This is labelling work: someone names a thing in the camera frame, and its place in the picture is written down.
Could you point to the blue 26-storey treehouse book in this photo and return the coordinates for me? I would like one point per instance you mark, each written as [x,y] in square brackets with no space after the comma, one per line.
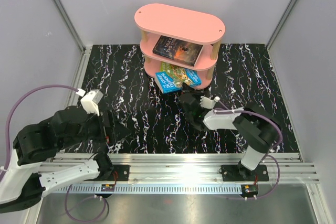
[173,80]

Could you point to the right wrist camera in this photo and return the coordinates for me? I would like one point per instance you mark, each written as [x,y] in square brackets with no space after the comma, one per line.
[208,103]

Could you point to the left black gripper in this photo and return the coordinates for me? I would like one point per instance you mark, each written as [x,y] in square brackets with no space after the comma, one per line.
[117,131]

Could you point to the yellow-green 65-storey treehouse book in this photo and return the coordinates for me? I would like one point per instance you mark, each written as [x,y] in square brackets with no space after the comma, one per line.
[172,69]

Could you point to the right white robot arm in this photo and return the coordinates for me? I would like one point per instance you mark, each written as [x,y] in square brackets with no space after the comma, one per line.
[257,127]

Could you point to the dark tale of two cities book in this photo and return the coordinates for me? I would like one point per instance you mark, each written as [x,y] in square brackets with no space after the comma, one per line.
[178,50]

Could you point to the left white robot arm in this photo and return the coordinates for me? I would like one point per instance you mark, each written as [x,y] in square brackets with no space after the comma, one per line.
[23,186]

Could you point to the aluminium mounting rail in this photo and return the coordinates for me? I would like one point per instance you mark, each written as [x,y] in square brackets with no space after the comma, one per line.
[192,169]

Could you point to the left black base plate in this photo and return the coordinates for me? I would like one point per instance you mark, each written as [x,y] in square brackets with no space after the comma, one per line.
[120,173]

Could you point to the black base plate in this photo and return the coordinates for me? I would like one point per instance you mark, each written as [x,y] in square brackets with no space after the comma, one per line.
[120,173]
[238,173]

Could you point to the white slotted cable duct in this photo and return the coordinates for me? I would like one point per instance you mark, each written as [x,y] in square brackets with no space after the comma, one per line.
[99,188]

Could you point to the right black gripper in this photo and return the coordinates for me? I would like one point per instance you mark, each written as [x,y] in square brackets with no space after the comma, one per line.
[188,88]

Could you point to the pink three-tier shelf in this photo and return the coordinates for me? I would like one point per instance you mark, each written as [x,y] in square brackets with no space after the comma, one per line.
[155,20]

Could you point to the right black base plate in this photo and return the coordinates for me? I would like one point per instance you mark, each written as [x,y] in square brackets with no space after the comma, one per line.
[238,173]

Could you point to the black marble mat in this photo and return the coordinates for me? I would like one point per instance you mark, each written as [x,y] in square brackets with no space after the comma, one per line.
[243,75]

